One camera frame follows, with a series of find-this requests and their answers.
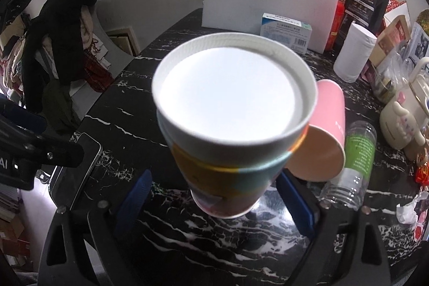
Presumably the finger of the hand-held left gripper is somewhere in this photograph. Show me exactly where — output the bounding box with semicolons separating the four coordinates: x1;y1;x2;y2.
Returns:
0;125;84;169
0;95;47;136

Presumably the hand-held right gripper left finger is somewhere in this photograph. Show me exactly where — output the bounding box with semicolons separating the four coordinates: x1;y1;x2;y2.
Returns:
38;169;154;286

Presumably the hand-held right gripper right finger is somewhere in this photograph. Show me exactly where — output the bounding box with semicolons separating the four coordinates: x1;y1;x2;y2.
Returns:
276;169;391;286

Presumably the pink paper cup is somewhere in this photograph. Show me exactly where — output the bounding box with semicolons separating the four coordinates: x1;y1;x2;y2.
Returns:
285;79;346;181

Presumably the black smartphone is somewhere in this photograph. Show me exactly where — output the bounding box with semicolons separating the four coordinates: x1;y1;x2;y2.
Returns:
50;133;103;213

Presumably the dark green garment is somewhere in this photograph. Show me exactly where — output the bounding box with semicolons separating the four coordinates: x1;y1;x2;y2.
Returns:
42;78;81;135

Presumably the clear bottle with green label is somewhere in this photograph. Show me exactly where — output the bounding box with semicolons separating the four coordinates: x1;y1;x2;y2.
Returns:
318;120;378;209

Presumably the red plaid cloth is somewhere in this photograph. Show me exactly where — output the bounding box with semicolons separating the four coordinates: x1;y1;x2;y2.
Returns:
83;48;114;93

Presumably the black garment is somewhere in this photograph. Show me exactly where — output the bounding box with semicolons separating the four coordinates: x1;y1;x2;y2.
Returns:
25;0;99;112

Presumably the beige cloth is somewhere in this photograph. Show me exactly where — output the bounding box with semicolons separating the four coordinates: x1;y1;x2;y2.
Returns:
79;6;102;52

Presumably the crumpled wrapper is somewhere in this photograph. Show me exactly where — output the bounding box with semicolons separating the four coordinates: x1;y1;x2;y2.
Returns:
396;190;429;241

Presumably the cream cartoon mug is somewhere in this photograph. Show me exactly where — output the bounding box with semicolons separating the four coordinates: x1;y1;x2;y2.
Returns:
380;100;426;150

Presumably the clear plastic bag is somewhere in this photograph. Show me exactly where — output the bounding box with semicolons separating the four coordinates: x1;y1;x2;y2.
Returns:
370;48;413;104

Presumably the white paper roll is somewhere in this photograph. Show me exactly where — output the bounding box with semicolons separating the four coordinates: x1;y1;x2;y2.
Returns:
333;23;378;83

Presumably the cream kettle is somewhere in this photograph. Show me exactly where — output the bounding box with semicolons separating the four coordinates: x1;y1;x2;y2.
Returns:
397;57;429;161

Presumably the blue and white medicine box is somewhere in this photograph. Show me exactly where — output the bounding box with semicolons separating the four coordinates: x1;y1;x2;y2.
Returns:
260;13;313;54

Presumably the red package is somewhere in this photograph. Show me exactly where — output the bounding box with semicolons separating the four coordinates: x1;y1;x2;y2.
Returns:
324;0;346;52

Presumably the brown cardboard box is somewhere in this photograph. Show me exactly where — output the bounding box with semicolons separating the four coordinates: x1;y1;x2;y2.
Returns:
372;15;412;67

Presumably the black printed pouch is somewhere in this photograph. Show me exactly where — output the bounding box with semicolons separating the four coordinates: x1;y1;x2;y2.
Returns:
335;0;392;48

